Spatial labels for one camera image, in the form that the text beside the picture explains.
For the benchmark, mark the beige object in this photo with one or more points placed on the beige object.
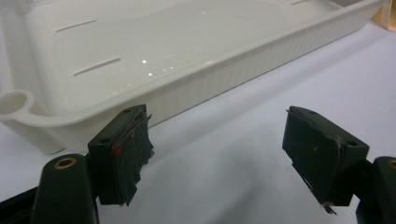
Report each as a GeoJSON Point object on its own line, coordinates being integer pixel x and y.
{"type": "Point", "coordinates": [387, 15]}

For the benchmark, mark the white plastic tray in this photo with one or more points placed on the white plastic tray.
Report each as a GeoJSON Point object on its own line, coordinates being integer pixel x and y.
{"type": "Point", "coordinates": [174, 49]}

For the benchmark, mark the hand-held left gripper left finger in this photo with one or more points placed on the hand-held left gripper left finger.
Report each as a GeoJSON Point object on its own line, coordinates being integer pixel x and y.
{"type": "Point", "coordinates": [118, 155]}

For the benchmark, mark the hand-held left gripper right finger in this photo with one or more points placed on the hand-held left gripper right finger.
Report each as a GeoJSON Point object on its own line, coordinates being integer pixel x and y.
{"type": "Point", "coordinates": [320, 152]}

